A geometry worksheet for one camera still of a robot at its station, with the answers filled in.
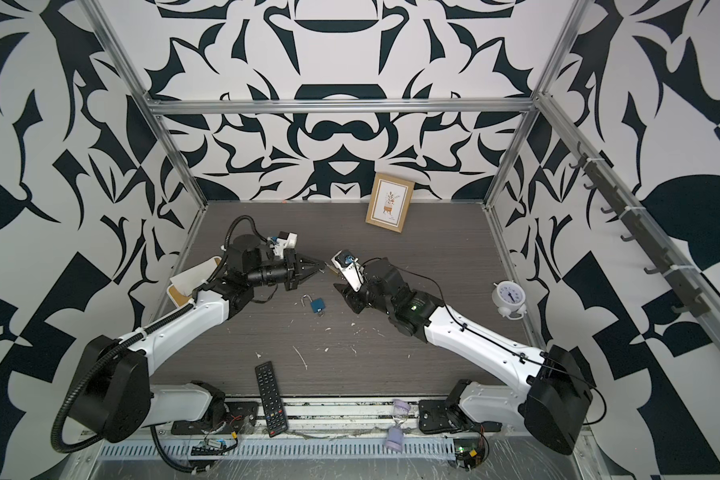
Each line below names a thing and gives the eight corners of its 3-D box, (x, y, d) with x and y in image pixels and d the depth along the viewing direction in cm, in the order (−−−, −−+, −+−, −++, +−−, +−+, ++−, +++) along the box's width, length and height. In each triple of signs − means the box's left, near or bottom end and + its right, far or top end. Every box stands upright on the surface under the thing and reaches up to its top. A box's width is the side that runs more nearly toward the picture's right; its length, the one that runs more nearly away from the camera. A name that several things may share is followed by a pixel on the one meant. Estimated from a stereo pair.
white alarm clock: (498, 319, 91) (501, 315, 89) (487, 284, 99) (490, 280, 97) (530, 319, 91) (534, 315, 89) (517, 284, 99) (520, 280, 97)
